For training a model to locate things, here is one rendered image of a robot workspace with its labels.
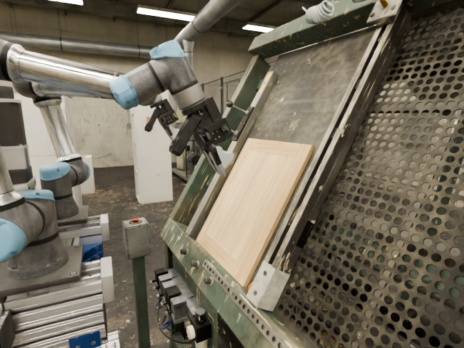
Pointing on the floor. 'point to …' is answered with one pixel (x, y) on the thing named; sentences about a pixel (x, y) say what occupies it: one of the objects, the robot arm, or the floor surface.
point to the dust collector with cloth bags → (188, 156)
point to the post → (139, 280)
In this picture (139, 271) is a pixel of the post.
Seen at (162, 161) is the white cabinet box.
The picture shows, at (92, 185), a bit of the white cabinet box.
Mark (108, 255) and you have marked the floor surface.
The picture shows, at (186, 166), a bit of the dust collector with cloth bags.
